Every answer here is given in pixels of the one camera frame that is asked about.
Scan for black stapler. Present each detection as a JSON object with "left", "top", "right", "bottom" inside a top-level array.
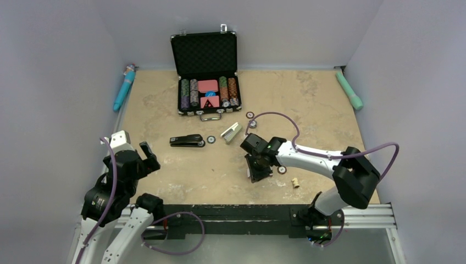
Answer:
[{"left": 169, "top": 134, "right": 206, "bottom": 147}]

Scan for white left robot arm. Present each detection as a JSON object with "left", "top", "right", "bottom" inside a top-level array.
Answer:
[{"left": 73, "top": 141, "right": 165, "bottom": 263}]

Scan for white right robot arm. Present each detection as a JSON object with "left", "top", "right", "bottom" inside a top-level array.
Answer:
[{"left": 240, "top": 133, "right": 381, "bottom": 224}]

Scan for poker chip near stapler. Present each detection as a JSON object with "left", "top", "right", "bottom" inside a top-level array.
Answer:
[{"left": 206, "top": 135, "right": 216, "bottom": 144}]

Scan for brown poker chip right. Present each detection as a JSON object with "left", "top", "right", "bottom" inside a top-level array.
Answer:
[{"left": 277, "top": 166, "right": 287, "bottom": 175}]

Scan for grey loose poker chip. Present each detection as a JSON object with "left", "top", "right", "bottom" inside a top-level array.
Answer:
[{"left": 248, "top": 120, "right": 257, "bottom": 129}]

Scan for white chess rook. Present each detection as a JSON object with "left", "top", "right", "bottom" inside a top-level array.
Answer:
[{"left": 291, "top": 178, "right": 300, "bottom": 189}]

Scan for blue marker pen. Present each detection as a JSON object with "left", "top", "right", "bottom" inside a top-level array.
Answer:
[{"left": 113, "top": 63, "right": 137, "bottom": 112}]

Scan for black poker chip case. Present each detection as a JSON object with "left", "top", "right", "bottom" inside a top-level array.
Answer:
[{"left": 170, "top": 24, "right": 242, "bottom": 121}]

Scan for green marker pen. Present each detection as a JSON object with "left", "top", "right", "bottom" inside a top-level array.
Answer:
[{"left": 335, "top": 72, "right": 363, "bottom": 111}]

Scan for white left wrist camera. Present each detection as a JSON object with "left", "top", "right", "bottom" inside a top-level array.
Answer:
[{"left": 100, "top": 130, "right": 135, "bottom": 155}]

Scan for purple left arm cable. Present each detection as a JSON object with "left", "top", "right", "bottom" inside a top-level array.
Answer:
[{"left": 75, "top": 136, "right": 118, "bottom": 264}]

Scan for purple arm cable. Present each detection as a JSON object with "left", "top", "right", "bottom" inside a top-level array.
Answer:
[
  {"left": 75, "top": 136, "right": 118, "bottom": 264},
  {"left": 245, "top": 112, "right": 400, "bottom": 249}
]

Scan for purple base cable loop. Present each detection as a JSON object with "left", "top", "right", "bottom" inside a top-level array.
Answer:
[{"left": 141, "top": 212, "right": 206, "bottom": 256}]

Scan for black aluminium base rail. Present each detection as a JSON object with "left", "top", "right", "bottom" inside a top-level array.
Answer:
[{"left": 146, "top": 205, "right": 396, "bottom": 243}]

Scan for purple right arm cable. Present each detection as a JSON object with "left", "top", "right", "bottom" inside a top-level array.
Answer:
[{"left": 245, "top": 112, "right": 400, "bottom": 249}]

